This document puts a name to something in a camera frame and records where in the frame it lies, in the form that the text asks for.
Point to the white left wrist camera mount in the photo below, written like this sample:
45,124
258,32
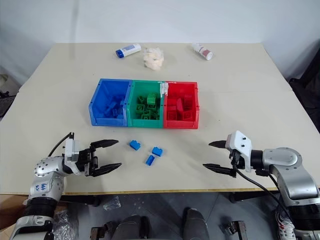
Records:
70,150

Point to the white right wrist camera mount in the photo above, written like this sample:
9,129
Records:
241,146

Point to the clear plastic bag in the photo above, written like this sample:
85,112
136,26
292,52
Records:
65,226
112,203

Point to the black metal bracket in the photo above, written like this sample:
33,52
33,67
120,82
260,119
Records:
100,231
233,230

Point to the dark clutter pile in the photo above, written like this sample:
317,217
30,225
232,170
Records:
6,100

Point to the white and red shoe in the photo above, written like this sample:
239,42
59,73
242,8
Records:
283,225

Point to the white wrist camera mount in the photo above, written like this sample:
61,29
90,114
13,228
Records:
70,150
241,146

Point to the red plastic bin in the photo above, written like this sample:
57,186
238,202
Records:
180,123

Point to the blue plastic bin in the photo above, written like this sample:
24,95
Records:
103,100

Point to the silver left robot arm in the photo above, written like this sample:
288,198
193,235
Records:
46,172

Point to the green plastic bin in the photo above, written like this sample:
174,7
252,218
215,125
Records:
145,123

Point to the white tube with blue cap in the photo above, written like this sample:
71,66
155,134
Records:
128,50

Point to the brown cardboard box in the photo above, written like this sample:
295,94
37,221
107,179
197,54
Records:
11,207

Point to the blue toy brick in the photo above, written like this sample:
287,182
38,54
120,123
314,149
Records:
135,145
115,112
157,151
150,160

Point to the white tape strip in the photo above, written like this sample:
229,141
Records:
163,88

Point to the light green toy brick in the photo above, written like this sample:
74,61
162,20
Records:
152,98

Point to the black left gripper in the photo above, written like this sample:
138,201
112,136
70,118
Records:
87,161

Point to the crumpled white plastic bag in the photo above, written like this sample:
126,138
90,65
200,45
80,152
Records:
153,58

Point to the dark rounded shape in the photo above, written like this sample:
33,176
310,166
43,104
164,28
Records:
133,228
196,225

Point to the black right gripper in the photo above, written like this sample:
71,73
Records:
238,161

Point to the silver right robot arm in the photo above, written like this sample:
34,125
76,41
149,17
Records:
287,165

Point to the white bottle with red label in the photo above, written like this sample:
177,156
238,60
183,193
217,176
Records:
202,51

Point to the red toy brick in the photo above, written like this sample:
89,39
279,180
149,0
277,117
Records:
187,115
180,106

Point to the dark green toy brick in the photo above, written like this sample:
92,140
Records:
146,116
155,115
141,99
140,108

